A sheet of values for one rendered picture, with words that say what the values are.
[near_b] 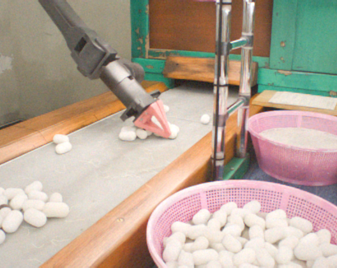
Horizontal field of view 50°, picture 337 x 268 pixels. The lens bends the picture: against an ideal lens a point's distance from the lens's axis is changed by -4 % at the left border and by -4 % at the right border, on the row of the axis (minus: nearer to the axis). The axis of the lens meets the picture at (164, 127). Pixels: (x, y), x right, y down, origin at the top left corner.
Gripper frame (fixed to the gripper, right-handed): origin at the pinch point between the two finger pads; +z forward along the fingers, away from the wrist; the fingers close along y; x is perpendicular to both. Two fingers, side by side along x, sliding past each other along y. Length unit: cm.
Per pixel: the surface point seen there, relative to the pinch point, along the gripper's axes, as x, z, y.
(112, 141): 7.8, -6.4, -6.3
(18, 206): 3.8, -3.9, -37.3
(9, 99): 170, -124, 128
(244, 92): -18.0, 5.1, 3.4
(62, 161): 9.4, -8.3, -19.6
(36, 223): 0.3, 0.2, -39.1
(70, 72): 111, -94, 134
